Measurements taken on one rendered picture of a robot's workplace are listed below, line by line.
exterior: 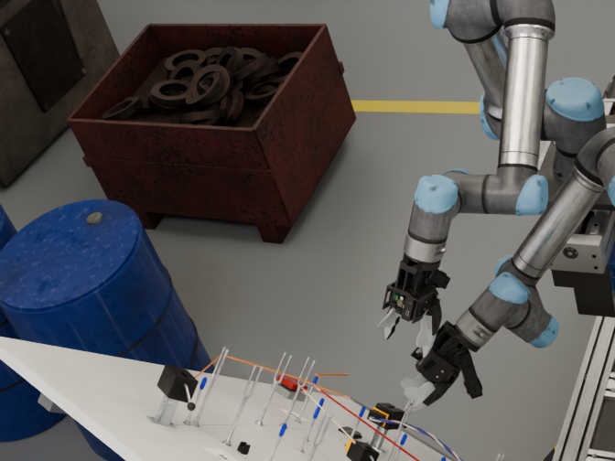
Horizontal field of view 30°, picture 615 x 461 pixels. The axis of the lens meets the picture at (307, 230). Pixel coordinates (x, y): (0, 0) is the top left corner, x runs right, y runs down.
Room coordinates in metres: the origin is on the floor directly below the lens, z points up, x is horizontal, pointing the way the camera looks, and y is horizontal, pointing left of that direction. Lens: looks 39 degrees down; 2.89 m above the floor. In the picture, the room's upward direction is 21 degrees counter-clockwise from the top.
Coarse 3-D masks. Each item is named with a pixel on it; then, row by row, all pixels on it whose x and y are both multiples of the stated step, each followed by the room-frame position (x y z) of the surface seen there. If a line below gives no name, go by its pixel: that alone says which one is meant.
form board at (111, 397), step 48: (48, 384) 1.36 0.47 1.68; (96, 384) 1.43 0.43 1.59; (144, 384) 1.50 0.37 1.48; (240, 384) 1.69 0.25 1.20; (96, 432) 1.23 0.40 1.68; (144, 432) 1.25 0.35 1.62; (192, 432) 1.31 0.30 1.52; (240, 432) 1.38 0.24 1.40; (288, 432) 1.46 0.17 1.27; (336, 432) 1.54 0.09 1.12
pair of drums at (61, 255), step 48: (0, 240) 3.18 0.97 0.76; (48, 240) 3.04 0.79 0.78; (96, 240) 2.94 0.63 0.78; (144, 240) 2.90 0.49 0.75; (0, 288) 2.88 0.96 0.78; (48, 288) 2.80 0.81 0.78; (96, 288) 2.72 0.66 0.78; (144, 288) 2.79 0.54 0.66; (0, 336) 3.05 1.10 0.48; (48, 336) 2.72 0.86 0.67; (96, 336) 2.69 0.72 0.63; (144, 336) 2.73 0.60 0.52; (192, 336) 2.89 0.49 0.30; (0, 384) 3.03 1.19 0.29; (0, 432) 3.04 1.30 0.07
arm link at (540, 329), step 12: (528, 288) 1.70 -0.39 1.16; (528, 300) 1.64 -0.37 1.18; (540, 300) 1.67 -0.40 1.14; (528, 312) 1.61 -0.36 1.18; (540, 312) 1.62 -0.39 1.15; (528, 324) 1.60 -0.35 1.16; (540, 324) 1.60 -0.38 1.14; (552, 324) 1.61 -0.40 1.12; (528, 336) 1.60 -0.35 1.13; (540, 336) 1.60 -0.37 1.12; (552, 336) 1.60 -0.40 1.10
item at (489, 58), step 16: (432, 0) 1.94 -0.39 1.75; (448, 0) 1.91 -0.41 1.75; (464, 0) 1.89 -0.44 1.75; (480, 0) 1.87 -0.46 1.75; (496, 0) 1.86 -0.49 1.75; (432, 16) 1.93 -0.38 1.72; (448, 16) 1.91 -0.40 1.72; (464, 16) 1.89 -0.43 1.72; (480, 16) 1.87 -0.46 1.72; (496, 16) 1.86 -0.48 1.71; (464, 32) 1.91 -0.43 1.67; (480, 32) 1.90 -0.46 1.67; (496, 32) 1.91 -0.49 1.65; (480, 48) 1.94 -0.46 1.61; (496, 48) 1.94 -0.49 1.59; (480, 64) 1.96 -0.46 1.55; (496, 64) 1.95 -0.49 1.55; (480, 80) 2.01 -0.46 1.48; (496, 80) 1.97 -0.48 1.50; (496, 96) 1.99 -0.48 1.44; (480, 112) 2.06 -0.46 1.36; (496, 112) 2.01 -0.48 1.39; (496, 128) 2.03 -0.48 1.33
